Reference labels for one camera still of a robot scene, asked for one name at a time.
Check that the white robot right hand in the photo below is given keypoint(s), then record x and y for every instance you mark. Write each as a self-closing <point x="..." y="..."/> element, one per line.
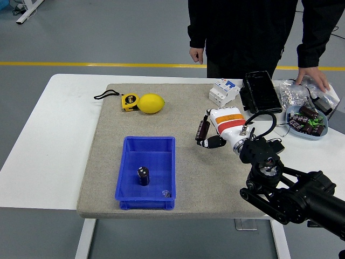
<point x="229" y="126"/>

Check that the person's right hand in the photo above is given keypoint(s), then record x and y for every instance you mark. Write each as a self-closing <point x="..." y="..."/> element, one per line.
<point x="196" y="55"/>

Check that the person's left hand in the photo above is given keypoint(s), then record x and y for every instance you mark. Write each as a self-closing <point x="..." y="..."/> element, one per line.
<point x="312" y="73"/>

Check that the long dark brown battery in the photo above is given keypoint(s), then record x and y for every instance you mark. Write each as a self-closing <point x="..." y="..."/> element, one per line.
<point x="202" y="130"/>

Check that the short dark brown battery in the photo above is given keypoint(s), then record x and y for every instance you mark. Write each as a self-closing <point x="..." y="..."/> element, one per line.
<point x="143" y="176"/>

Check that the person's left forearm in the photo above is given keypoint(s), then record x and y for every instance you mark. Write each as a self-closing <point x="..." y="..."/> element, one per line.
<point x="315" y="46"/>

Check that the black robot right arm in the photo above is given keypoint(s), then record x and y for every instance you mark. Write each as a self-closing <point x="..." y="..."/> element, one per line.
<point x="310" y="199"/>

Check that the person's right forearm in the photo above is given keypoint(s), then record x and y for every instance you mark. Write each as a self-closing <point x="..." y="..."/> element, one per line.
<point x="196" y="29"/>

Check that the dark brown cylindrical battery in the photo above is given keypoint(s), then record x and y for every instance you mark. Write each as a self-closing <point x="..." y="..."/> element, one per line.
<point x="308" y="111"/>
<point x="319" y="130"/>
<point x="307" y="129"/>
<point x="296" y="125"/>
<point x="299" y="119"/>

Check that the grey box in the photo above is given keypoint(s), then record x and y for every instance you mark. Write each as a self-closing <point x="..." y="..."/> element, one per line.
<point x="339" y="116"/>

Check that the blue plastic box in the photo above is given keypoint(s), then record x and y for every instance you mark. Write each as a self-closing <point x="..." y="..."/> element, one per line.
<point x="159" y="167"/>

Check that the clear plastic bag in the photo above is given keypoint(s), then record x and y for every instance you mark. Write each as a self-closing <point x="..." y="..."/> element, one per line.
<point x="312" y="86"/>

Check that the clear bag of washers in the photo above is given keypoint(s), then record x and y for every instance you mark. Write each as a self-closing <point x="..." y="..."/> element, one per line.
<point x="289" y="93"/>

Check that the white circuit breaker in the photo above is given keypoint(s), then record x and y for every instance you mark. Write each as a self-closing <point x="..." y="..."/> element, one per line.
<point x="222" y="93"/>

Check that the black power adapter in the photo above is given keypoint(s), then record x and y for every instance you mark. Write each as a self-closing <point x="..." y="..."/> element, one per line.
<point x="323" y="105"/>

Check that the black rectangular case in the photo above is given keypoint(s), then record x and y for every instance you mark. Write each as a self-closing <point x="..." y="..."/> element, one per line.
<point x="260" y="91"/>

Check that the green connector pile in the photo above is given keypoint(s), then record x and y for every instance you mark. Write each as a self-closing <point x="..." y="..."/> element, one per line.
<point x="315" y="122"/>

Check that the person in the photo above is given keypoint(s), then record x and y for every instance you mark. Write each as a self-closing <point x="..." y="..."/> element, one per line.
<point x="242" y="32"/>

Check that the small black charger block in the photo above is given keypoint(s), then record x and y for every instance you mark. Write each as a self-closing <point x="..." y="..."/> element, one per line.
<point x="279" y="145"/>

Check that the light blue bowl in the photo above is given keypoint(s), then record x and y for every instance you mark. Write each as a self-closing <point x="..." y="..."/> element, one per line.
<point x="307" y="137"/>

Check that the yellow lemon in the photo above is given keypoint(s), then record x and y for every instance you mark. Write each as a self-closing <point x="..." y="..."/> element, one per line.
<point x="151" y="103"/>

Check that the grey-brown mat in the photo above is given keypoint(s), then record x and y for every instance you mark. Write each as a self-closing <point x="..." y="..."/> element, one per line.
<point x="161" y="121"/>

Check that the yellow tape measure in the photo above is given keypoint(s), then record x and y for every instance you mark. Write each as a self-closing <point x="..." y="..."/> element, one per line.
<point x="129" y="102"/>

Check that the small clear wrapper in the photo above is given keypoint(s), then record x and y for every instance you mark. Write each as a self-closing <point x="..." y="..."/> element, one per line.
<point x="165" y="193"/>

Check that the white table leg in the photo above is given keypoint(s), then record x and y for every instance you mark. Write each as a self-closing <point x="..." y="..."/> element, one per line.
<point x="281" y="242"/>
<point x="85" y="237"/>

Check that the black table control panel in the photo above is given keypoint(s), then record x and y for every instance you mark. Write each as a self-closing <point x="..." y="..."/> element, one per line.
<point x="312" y="224"/>

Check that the metal table bracket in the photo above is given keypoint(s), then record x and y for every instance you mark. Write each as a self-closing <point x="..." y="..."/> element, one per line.
<point x="245" y="225"/>

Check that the white metal floor frame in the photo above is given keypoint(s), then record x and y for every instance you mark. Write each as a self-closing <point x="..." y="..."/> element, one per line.
<point x="27" y="12"/>

